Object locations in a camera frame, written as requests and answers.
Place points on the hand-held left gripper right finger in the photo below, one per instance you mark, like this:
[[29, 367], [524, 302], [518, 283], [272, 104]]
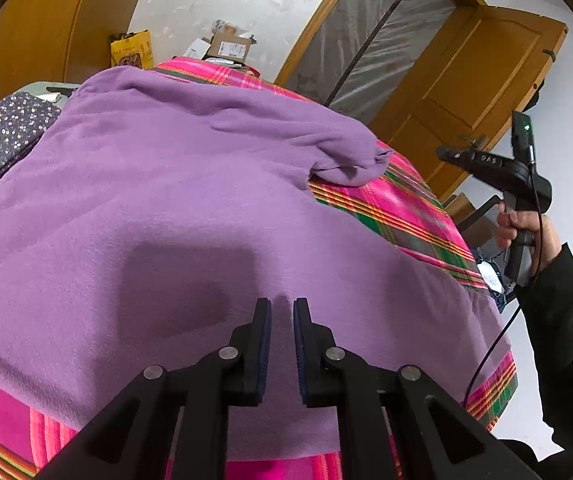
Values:
[[300, 345]]

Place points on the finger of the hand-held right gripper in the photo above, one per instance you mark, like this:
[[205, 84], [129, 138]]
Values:
[[459, 157]]

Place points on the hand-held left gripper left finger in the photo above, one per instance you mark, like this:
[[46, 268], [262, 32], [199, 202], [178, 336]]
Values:
[[265, 340]]

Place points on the purple sweater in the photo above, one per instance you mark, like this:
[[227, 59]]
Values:
[[166, 185]]

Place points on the person's right forearm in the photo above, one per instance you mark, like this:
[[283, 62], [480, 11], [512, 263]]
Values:
[[561, 335]]

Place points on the person's right hand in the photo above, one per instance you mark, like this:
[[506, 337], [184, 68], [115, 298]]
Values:
[[546, 245]]

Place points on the flat cardboard sheet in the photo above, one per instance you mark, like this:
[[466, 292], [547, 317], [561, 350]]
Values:
[[461, 207]]

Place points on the pink plaid blanket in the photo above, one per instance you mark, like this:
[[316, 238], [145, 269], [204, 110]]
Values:
[[416, 210]]

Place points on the wooden door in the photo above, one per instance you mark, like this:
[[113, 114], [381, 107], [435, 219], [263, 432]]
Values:
[[466, 85]]

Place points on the dark hanging garment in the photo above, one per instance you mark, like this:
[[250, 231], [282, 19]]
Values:
[[534, 95]]

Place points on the white cloth bundle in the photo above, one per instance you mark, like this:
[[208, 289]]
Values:
[[489, 275]]

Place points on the blue bag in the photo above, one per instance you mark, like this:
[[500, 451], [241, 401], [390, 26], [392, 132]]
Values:
[[499, 295]]

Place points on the clear plastic door curtain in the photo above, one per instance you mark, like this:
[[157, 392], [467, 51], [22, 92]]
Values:
[[366, 35]]

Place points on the cardboard box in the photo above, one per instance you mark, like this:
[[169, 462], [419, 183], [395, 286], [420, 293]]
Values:
[[231, 47]]

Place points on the white labelled box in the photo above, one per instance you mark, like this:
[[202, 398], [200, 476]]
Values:
[[197, 49]]

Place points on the yellow bag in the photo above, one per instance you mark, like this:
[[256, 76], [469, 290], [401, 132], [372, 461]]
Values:
[[131, 50]]

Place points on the folded floral cloth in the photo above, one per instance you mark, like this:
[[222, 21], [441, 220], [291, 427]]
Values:
[[1, 135]]

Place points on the wooden wardrobe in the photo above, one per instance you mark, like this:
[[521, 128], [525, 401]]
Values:
[[41, 25]]

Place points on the wooden door frame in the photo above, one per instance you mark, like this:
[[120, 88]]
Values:
[[316, 15]]

